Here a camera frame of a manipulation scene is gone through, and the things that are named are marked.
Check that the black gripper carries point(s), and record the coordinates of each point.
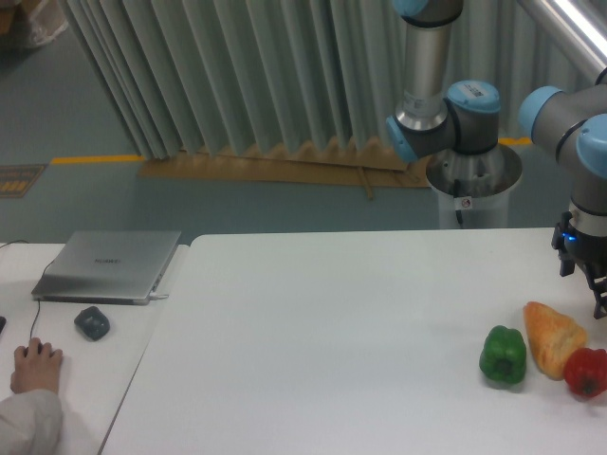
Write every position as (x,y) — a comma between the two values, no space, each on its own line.
(580,240)

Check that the black computer mouse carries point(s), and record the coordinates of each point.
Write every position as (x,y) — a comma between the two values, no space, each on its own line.
(34,347)

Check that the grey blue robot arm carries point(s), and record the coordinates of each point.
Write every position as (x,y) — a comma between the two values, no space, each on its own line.
(456,129)

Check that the white sleeved forearm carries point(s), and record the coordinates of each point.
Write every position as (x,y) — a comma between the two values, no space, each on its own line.
(31,423)

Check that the red bell pepper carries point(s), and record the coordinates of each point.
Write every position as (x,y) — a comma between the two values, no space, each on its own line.
(585,372)

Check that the green bell pepper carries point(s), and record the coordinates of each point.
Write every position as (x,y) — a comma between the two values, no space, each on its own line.
(503,358)

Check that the person's hand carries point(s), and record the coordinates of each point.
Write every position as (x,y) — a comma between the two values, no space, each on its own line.
(37,372)

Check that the bread loaf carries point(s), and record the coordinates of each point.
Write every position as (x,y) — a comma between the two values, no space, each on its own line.
(552,337)

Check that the brown cardboard sheet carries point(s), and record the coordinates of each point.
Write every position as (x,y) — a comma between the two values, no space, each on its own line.
(371,167)

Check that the pale green curtain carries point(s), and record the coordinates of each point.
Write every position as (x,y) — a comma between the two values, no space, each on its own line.
(188,75)

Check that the silver closed laptop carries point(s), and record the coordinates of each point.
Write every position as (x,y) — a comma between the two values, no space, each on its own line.
(114,267)

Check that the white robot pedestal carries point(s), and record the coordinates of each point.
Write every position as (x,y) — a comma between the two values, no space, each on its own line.
(473,190)

